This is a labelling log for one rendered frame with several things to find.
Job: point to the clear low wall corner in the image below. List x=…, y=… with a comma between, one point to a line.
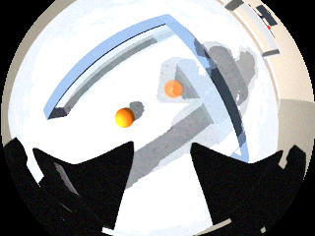
x=122, y=36

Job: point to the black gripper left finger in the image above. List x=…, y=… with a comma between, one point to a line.
x=98, y=183

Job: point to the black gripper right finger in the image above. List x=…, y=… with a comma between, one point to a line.
x=226, y=181

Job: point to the clear l-shaped low wall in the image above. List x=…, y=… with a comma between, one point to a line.
x=189, y=64

